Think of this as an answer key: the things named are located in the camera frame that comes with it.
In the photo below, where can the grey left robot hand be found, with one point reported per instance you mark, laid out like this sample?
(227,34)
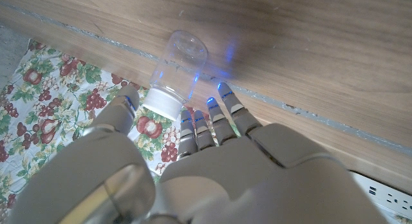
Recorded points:
(225,172)

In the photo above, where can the clear medicine bottle white cap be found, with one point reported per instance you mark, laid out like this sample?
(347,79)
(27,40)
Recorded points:
(180,66)

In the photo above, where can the white power strip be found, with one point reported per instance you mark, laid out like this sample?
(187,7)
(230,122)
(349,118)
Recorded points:
(386,195)

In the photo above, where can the floral fruit print backdrop cloth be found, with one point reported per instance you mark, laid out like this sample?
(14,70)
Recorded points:
(48,98)

